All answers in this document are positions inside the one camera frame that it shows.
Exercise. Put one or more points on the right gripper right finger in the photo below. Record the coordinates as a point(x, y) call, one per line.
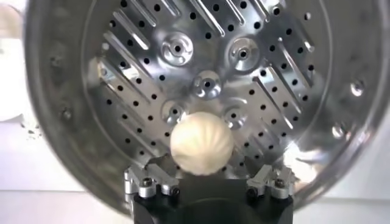
point(277, 182)

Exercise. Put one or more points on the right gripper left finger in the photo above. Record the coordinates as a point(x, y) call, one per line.
point(146, 182)

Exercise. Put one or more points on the white steamed baozi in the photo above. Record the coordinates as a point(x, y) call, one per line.
point(9, 21)
point(201, 143)

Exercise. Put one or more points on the perforated steel steamer basket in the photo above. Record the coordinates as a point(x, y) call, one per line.
point(213, 61)

